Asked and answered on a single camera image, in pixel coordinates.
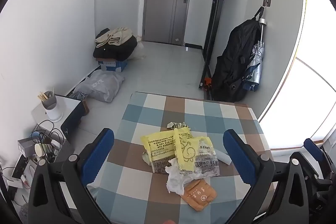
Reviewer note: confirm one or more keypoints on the grey plastic bag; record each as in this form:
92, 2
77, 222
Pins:
102, 85

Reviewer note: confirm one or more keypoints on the silver and blue folded umbrella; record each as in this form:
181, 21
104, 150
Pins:
257, 66

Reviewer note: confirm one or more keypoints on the grey box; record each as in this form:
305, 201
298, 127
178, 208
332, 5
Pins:
26, 146

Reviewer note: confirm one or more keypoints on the bundle of wooden chopsticks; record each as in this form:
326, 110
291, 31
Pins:
43, 96

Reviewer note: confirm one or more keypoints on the beige cloth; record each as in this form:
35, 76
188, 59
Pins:
115, 36

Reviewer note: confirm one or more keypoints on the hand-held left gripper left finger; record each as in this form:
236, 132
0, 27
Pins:
97, 158

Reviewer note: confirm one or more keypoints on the checkered tablecloth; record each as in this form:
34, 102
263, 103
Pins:
147, 113

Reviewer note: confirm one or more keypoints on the white tissue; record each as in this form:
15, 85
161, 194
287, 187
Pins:
176, 179

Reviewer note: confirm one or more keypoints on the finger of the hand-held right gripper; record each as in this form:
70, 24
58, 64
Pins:
313, 149

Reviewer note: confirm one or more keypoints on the yellow and clear printed packet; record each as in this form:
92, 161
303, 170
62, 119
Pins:
199, 158

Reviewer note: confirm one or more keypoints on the white wardrobe with gold trim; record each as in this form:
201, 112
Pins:
315, 82

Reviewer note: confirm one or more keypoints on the small white paper piece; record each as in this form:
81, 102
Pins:
223, 157

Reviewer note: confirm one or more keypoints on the orange packet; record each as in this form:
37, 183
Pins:
199, 195

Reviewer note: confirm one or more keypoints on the torn wrapper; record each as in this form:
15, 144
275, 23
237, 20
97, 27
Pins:
177, 125

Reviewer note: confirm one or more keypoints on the white utensil holder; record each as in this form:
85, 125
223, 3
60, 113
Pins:
53, 111

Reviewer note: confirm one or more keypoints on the black hanging bag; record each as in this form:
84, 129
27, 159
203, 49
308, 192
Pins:
236, 61

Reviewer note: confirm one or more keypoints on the black open door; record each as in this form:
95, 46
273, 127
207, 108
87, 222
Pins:
215, 16

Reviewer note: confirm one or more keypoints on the white plastic bag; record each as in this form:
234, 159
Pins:
139, 52

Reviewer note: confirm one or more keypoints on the small orange object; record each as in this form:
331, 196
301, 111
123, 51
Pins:
208, 83

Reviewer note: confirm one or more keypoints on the small white side table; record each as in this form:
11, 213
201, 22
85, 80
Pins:
71, 106

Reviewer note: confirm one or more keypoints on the blue cardboard box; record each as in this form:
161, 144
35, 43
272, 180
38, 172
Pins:
113, 65

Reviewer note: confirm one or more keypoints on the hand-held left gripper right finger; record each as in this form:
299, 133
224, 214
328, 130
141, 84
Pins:
240, 158

